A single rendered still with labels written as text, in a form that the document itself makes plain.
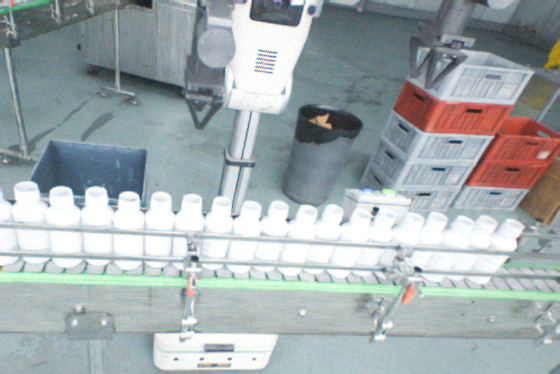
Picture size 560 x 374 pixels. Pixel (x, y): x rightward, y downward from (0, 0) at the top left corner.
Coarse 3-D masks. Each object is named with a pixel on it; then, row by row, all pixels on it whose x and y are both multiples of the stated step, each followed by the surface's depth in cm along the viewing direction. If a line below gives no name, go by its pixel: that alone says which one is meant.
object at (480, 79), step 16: (416, 64) 274; (464, 64) 244; (480, 64) 291; (496, 64) 283; (512, 64) 272; (416, 80) 274; (432, 80) 262; (448, 80) 249; (464, 80) 251; (480, 80) 254; (496, 80) 256; (512, 80) 260; (528, 80) 262; (448, 96) 255; (464, 96) 258; (480, 96) 262; (496, 96) 265; (512, 96) 268
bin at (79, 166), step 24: (48, 144) 125; (72, 144) 129; (96, 144) 130; (48, 168) 126; (72, 168) 134; (96, 168) 135; (120, 168) 136; (144, 168) 137; (48, 192) 128; (72, 192) 140; (120, 192) 142; (144, 192) 113
